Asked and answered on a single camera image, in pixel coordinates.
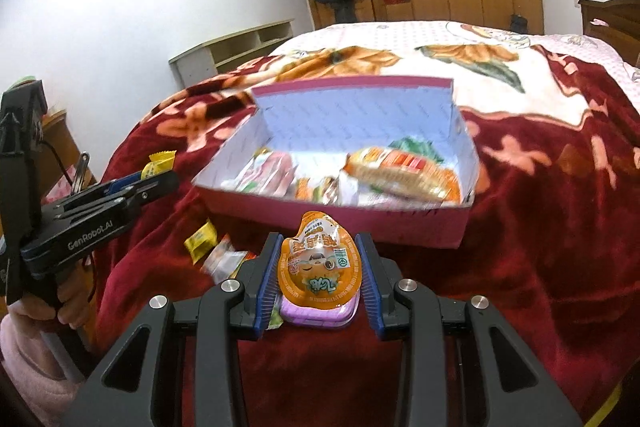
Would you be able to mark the black bag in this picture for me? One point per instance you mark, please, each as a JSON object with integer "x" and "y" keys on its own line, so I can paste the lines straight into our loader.
{"x": 519, "y": 24}

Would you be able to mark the wooden headboard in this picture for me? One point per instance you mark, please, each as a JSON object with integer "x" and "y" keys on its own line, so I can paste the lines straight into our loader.
{"x": 616, "y": 22}

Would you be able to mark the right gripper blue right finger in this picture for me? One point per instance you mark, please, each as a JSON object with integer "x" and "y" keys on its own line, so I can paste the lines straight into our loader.
{"x": 371, "y": 293}

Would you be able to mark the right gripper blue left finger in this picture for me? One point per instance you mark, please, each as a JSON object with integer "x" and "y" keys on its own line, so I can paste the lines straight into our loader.
{"x": 265, "y": 285}

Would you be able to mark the small peach jelly pouch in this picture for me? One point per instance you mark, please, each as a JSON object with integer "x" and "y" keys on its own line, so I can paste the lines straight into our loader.
{"x": 360, "y": 191}

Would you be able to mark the purple plastic tin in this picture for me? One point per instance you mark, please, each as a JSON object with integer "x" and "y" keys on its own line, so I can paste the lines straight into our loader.
{"x": 313, "y": 317}

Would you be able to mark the yellow candy wrapper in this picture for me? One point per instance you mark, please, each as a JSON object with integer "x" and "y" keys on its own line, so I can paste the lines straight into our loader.
{"x": 201, "y": 242}

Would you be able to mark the burger gummy candy packet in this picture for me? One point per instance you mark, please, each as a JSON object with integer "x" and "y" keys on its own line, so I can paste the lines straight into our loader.
{"x": 325, "y": 192}

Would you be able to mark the orange jelly cup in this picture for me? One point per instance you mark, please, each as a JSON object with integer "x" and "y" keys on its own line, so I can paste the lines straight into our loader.
{"x": 320, "y": 267}

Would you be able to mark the orange rice cracker packet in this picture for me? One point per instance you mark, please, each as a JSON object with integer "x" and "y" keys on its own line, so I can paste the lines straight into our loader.
{"x": 404, "y": 174}

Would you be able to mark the green pea snack packet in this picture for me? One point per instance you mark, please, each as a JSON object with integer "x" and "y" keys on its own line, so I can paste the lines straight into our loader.
{"x": 414, "y": 145}

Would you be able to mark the metal clip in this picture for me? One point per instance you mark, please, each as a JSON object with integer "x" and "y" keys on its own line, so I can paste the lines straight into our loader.
{"x": 81, "y": 169}

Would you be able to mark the low white shelf unit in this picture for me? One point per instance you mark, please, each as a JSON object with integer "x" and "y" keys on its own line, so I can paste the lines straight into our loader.
{"x": 223, "y": 54}

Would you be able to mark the left hand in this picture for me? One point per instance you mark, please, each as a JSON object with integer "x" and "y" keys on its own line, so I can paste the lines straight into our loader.
{"x": 31, "y": 312}

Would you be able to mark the pink checked bedsheet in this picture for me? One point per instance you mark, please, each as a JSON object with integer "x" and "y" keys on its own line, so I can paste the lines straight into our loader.
{"x": 587, "y": 49}

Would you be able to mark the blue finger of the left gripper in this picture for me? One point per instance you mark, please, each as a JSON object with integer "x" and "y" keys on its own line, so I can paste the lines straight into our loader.
{"x": 117, "y": 185}

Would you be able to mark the pink cardboard box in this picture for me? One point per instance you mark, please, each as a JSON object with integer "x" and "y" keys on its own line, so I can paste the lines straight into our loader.
{"x": 319, "y": 122}

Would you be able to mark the large peach jelly pouch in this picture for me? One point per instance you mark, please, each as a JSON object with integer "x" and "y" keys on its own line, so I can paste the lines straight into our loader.
{"x": 268, "y": 173}

